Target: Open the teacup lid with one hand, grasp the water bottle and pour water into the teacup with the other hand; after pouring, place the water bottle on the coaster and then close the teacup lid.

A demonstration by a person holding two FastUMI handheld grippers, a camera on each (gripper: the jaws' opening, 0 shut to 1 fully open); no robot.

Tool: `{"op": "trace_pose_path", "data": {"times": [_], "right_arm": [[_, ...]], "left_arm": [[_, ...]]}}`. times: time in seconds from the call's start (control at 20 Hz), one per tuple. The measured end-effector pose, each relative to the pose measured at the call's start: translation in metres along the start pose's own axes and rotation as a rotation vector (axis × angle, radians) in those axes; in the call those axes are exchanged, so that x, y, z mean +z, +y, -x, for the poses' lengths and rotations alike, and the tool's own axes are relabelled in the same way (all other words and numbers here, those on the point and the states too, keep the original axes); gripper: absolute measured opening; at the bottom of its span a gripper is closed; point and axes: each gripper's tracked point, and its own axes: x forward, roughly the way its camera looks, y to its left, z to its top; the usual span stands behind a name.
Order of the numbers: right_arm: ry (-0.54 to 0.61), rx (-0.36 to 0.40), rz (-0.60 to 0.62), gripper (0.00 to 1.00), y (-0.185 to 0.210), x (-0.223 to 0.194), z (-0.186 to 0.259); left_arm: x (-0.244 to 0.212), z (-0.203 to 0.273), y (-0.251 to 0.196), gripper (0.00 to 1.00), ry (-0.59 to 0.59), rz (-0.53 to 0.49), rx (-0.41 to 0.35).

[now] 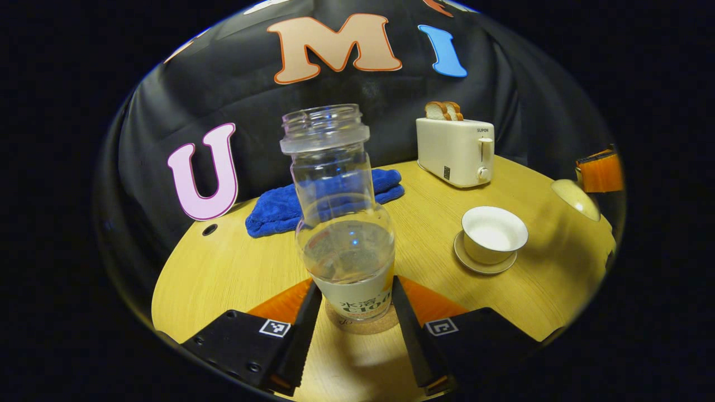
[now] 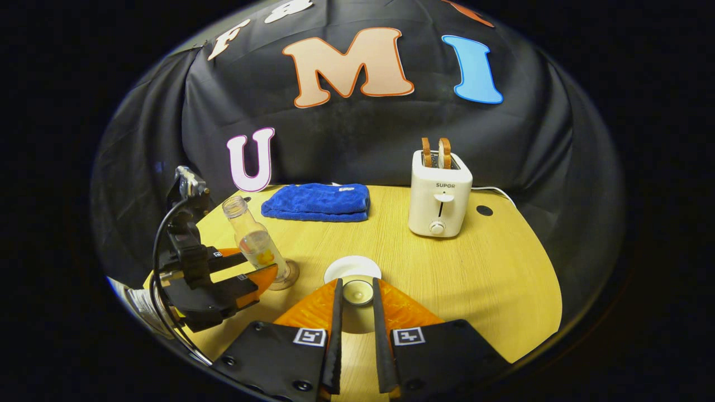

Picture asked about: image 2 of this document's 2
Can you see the white toaster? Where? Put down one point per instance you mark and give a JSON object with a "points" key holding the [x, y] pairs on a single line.
{"points": [[438, 201]]}

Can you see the cork coaster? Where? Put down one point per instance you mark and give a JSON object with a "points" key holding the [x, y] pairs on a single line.
{"points": [[291, 276]]}

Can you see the cream teacup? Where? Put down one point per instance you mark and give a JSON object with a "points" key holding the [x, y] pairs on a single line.
{"points": [[352, 265]]}

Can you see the cream teacup lid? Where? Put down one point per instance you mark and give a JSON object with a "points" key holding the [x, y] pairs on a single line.
{"points": [[357, 291]]}

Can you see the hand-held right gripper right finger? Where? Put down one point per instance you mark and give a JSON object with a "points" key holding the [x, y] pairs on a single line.
{"points": [[384, 357]]}

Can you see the black backdrop cloth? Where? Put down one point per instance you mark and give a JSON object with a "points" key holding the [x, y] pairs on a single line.
{"points": [[346, 139]]}

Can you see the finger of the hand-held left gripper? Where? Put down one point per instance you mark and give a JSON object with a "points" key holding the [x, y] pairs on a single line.
{"points": [[226, 261], [243, 285]]}

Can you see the blue folded towel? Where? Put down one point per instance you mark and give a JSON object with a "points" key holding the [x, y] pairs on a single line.
{"points": [[315, 202]]}

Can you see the clear plastic water bottle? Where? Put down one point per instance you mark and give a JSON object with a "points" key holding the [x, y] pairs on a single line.
{"points": [[254, 240]]}

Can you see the toasted bread slice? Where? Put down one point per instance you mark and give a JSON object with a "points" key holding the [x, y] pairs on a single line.
{"points": [[426, 152], [444, 153]]}

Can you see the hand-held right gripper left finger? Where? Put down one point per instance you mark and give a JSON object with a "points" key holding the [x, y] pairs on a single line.
{"points": [[335, 346]]}

